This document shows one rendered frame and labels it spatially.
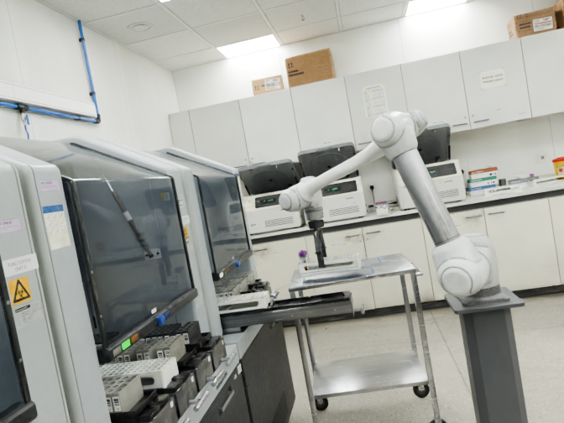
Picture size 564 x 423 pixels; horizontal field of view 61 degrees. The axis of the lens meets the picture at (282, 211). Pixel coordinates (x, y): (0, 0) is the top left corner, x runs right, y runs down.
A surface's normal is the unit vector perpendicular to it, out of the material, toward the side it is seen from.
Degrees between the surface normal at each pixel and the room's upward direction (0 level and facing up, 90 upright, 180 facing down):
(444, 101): 90
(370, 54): 90
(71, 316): 90
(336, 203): 90
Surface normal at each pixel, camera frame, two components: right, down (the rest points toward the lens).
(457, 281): -0.51, 0.24
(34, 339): 0.97, -0.17
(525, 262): -0.16, 0.08
